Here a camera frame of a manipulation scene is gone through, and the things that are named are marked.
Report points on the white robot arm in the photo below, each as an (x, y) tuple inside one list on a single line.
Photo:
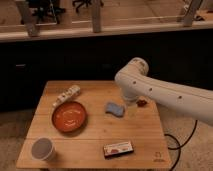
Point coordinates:
[(133, 81)]

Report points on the blue sponge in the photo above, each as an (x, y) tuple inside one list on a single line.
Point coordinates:
[(114, 109)]

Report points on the white power strip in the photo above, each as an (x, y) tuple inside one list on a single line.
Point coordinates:
[(70, 93)]

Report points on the red chili pepper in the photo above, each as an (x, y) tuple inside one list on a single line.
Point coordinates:
[(141, 103)]

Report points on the orange bowl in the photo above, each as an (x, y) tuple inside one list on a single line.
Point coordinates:
[(69, 116)]

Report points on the wooden table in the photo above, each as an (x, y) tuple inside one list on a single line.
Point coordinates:
[(83, 149)]

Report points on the small red white box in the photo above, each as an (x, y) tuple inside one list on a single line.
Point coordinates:
[(115, 149)]

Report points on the black office chair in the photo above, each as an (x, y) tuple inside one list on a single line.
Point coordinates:
[(49, 8), (77, 4)]

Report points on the white paper cup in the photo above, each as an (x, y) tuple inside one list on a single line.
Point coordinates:
[(43, 149)]

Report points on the middle grey window post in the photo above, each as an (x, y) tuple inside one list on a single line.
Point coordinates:
[(96, 16)]

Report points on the grey window post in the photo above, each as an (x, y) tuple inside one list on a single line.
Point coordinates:
[(96, 16), (189, 16), (27, 18)]

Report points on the left grey window post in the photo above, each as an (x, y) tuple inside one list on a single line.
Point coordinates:
[(27, 18)]

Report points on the right grey window post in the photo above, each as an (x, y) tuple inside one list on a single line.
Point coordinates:
[(189, 16)]

